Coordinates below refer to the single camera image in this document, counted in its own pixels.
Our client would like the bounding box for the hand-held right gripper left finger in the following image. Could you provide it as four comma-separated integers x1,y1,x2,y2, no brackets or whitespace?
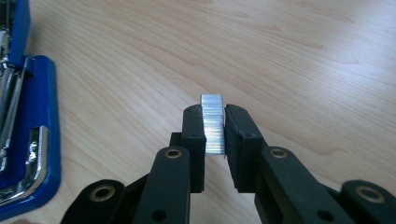
132,104,207,224

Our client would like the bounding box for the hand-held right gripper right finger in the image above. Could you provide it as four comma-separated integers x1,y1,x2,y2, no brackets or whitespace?
224,104,356,224

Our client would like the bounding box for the silver strip of staples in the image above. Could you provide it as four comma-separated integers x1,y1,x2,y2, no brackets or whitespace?
200,93,226,157

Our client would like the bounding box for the blue stapler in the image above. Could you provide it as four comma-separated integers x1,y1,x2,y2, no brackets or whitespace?
0,0,62,222

